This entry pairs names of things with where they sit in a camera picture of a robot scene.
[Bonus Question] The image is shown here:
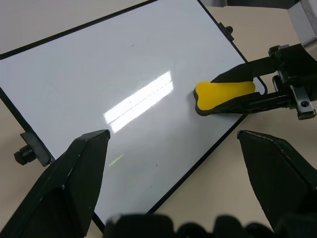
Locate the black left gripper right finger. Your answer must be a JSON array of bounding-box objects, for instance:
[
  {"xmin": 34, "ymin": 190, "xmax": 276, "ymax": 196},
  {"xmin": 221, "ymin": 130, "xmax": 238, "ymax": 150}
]
[{"xmin": 236, "ymin": 129, "xmax": 317, "ymax": 232}]

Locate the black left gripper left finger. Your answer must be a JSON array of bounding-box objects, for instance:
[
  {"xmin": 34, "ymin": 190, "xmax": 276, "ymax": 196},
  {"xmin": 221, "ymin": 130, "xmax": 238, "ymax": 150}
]
[{"xmin": 0, "ymin": 128, "xmax": 111, "ymax": 238}]

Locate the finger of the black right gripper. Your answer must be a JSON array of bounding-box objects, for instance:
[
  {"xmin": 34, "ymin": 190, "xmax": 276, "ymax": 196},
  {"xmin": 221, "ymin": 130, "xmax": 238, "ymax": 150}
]
[
  {"xmin": 210, "ymin": 56, "xmax": 280, "ymax": 84},
  {"xmin": 210, "ymin": 90, "xmax": 291, "ymax": 116}
]

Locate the yellow bone-shaped whiteboard eraser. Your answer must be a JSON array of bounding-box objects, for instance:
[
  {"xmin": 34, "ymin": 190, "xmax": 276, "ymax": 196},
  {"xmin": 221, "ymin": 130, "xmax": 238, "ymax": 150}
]
[{"xmin": 191, "ymin": 80, "xmax": 256, "ymax": 117}]

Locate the black-framed whiteboard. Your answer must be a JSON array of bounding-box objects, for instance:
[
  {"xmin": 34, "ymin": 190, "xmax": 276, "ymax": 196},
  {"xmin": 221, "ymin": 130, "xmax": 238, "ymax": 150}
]
[{"xmin": 0, "ymin": 0, "xmax": 268, "ymax": 234}]

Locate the black board clamp top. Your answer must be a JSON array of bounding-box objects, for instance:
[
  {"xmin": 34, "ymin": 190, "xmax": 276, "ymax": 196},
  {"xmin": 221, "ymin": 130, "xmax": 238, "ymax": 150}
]
[{"xmin": 217, "ymin": 21, "xmax": 235, "ymax": 42}]

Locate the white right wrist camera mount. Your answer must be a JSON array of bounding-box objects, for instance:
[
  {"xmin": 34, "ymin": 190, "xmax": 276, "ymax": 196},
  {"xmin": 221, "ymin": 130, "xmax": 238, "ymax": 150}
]
[{"xmin": 287, "ymin": 0, "xmax": 317, "ymax": 48}]

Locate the black whiteboard stand bracket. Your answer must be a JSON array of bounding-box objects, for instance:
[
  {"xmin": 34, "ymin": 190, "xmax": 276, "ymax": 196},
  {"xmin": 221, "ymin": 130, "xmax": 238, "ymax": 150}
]
[{"xmin": 13, "ymin": 131, "xmax": 56, "ymax": 167}]

